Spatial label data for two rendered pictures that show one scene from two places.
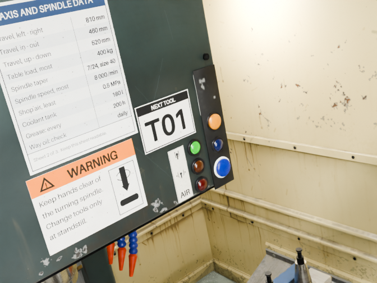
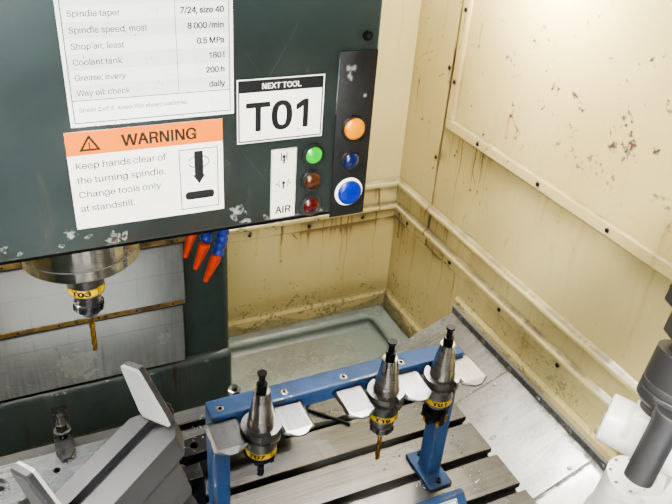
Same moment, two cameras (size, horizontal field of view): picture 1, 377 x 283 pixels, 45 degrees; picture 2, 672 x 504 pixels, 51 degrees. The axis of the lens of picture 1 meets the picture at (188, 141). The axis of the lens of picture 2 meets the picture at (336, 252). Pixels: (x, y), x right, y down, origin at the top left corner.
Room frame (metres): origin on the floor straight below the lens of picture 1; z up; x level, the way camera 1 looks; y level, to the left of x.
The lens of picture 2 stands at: (-0.04, -0.16, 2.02)
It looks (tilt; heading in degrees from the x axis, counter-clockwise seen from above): 31 degrees down; 10
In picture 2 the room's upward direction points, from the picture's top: 4 degrees clockwise
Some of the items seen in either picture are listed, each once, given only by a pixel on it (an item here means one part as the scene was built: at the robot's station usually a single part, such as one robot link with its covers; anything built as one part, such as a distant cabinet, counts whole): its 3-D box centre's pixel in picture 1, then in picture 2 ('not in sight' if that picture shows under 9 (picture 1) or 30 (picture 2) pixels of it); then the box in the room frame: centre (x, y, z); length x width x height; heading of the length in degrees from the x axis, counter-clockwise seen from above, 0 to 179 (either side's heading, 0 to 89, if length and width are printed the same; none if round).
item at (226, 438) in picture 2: not in sight; (227, 438); (0.68, 0.11, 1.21); 0.07 x 0.05 x 0.01; 36
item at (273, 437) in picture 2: not in sight; (261, 428); (0.72, 0.06, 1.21); 0.06 x 0.06 x 0.03
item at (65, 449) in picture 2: not in sight; (64, 441); (0.81, 0.48, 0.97); 0.13 x 0.03 x 0.15; 36
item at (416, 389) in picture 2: not in sight; (413, 387); (0.88, -0.16, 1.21); 0.07 x 0.05 x 0.01; 36
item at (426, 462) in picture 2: not in sight; (438, 418); (0.99, -0.21, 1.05); 0.10 x 0.05 x 0.30; 36
